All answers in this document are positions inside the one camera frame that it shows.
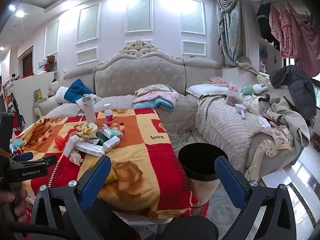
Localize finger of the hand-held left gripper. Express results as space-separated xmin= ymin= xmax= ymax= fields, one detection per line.
xmin=10 ymin=152 xmax=34 ymax=162
xmin=10 ymin=154 xmax=58 ymax=172

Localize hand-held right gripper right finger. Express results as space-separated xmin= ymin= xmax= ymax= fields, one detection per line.
xmin=214 ymin=155 xmax=298 ymax=240

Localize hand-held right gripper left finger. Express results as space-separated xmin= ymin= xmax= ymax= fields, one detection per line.
xmin=30 ymin=155 xmax=112 ymax=240

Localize clear red swirl wrapper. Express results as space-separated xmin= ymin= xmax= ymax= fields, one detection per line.
xmin=55 ymin=135 xmax=67 ymax=151

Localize black trash bin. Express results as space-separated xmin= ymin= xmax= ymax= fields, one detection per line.
xmin=178 ymin=142 xmax=229 ymax=207

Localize person's left hand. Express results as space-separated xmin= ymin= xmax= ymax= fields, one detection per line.
xmin=0 ymin=187 xmax=28 ymax=221

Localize light blue crumpled wrapper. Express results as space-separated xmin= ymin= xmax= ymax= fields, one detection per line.
xmin=10 ymin=139 xmax=24 ymax=153

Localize crumpled white tissue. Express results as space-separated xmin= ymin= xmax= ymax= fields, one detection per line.
xmin=69 ymin=150 xmax=83 ymax=166

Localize white plastic tube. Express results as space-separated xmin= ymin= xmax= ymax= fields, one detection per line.
xmin=63 ymin=134 xmax=81 ymax=157

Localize small white medicine box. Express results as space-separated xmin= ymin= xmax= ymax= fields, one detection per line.
xmin=103 ymin=136 xmax=121 ymax=153

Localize dark green box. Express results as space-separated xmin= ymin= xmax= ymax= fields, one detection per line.
xmin=96 ymin=131 xmax=109 ymax=145

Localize ornate beige footboard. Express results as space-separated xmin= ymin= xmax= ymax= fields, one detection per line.
xmin=245 ymin=127 xmax=300 ymax=178

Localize red orange printed blanket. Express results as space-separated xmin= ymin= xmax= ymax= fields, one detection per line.
xmin=10 ymin=107 xmax=209 ymax=220

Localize yellow green snack bag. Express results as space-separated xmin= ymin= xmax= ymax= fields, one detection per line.
xmin=75 ymin=122 xmax=98 ymax=139

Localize beige quilted bedcover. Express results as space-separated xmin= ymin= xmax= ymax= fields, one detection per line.
xmin=195 ymin=95 xmax=265 ymax=175

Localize white cabinet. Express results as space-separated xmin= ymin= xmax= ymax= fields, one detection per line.
xmin=11 ymin=71 xmax=57 ymax=120

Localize white pill bottle pink label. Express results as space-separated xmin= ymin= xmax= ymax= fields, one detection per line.
xmin=104 ymin=103 xmax=114 ymax=123

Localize white plush toy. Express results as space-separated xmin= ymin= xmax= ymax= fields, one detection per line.
xmin=49 ymin=81 xmax=73 ymax=104

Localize white thermos bottle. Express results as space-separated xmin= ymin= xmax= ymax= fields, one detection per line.
xmin=82 ymin=94 xmax=97 ymax=123

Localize small white device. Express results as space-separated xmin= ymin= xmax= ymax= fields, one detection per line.
xmin=234 ymin=104 xmax=248 ymax=119

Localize brown door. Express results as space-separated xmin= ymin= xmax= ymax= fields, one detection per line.
xmin=17 ymin=49 xmax=34 ymax=79

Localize blue garment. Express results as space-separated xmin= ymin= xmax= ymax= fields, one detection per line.
xmin=64 ymin=79 xmax=93 ymax=103

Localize beige cloth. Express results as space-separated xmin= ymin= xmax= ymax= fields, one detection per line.
xmin=259 ymin=96 xmax=310 ymax=150

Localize pink packet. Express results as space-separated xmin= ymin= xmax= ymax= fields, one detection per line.
xmin=226 ymin=81 xmax=241 ymax=107

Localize white frilled pillow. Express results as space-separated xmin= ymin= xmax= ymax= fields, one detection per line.
xmin=186 ymin=84 xmax=229 ymax=97

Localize pink folded blanket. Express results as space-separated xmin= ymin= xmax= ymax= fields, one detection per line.
xmin=132 ymin=91 xmax=179 ymax=105

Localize white rabbit plush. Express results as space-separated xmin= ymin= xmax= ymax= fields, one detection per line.
xmin=252 ymin=83 xmax=268 ymax=94

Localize light blue folded blanket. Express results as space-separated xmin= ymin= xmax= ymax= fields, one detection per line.
xmin=152 ymin=97 xmax=177 ymax=110

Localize floral pillow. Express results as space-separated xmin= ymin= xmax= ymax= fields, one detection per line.
xmin=135 ymin=84 xmax=173 ymax=95

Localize dark padded jacket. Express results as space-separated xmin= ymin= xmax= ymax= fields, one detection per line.
xmin=270 ymin=65 xmax=317 ymax=128

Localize beige tufted headboard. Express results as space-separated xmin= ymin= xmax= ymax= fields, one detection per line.
xmin=94 ymin=40 xmax=187 ymax=98

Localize floral curtain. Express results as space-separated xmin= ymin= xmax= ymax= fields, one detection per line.
xmin=215 ymin=0 xmax=260 ymax=75

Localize black hanging garment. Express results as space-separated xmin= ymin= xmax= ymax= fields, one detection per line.
xmin=257 ymin=3 xmax=280 ymax=50

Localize pink polka dot garment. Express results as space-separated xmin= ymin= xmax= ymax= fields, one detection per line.
xmin=269 ymin=2 xmax=320 ymax=78

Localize black cable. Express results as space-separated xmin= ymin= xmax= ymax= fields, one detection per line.
xmin=0 ymin=220 xmax=75 ymax=240

